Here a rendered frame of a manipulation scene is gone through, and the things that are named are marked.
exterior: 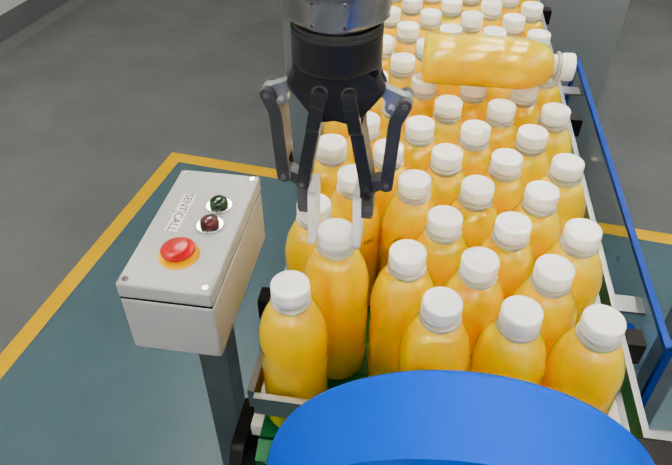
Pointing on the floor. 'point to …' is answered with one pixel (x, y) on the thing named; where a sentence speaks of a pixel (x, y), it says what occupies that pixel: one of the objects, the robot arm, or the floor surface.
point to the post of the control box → (224, 392)
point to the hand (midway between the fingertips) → (336, 212)
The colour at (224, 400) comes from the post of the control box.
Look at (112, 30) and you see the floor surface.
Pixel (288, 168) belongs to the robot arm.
